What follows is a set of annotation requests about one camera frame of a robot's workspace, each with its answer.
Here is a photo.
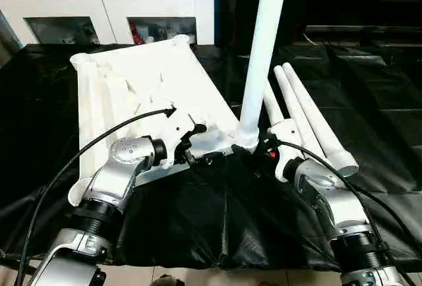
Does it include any white plastic table top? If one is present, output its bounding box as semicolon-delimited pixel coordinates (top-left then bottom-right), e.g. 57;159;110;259
67;34;256;208

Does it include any white plastic table leg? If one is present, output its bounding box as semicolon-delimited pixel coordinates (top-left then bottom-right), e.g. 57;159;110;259
281;62;360;178
236;0;291;150
273;64;330;165
262;83;287;129

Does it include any black plastic mat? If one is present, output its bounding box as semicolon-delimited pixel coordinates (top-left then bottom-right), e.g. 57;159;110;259
0;42;422;272

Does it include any dark brown rounded object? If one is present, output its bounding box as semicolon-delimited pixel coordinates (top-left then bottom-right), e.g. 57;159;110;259
156;274;186;286

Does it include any white cabinet with glass doors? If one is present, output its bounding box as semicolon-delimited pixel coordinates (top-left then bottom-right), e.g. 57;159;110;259
0;0;216;47

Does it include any grey curtain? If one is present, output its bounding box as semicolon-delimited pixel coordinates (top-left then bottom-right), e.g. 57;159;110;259
0;12;21;67

